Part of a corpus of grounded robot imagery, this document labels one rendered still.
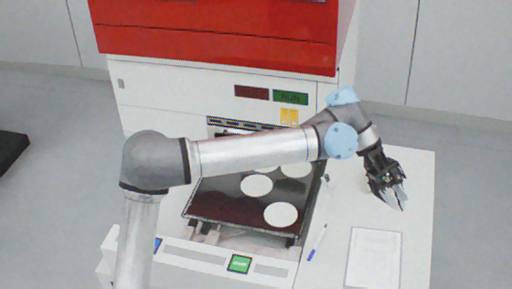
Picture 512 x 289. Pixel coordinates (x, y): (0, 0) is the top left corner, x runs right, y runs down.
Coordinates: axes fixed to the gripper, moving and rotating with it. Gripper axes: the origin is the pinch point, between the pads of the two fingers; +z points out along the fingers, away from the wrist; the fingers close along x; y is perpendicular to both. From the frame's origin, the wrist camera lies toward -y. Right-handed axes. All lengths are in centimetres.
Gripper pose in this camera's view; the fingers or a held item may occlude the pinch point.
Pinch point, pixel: (399, 206)
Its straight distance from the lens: 139.2
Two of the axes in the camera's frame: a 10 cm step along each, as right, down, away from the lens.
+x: 8.4, -5.4, 0.5
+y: 1.5, 1.5, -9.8
